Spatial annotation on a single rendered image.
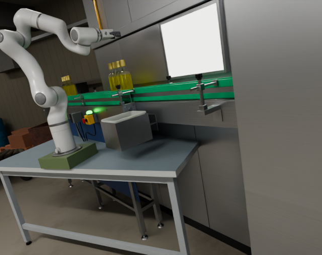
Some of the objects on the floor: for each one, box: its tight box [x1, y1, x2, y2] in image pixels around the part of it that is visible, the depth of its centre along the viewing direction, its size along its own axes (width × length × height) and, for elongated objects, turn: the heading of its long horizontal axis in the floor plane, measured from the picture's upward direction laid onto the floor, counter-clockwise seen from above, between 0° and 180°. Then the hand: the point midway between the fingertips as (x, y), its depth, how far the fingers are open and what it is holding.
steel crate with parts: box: [28, 121, 53, 147], centre depth 496 cm, size 89×102×62 cm
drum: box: [0, 118, 10, 150], centre depth 638 cm, size 52×51×76 cm
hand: (115, 35), depth 155 cm, fingers open, 5 cm apart
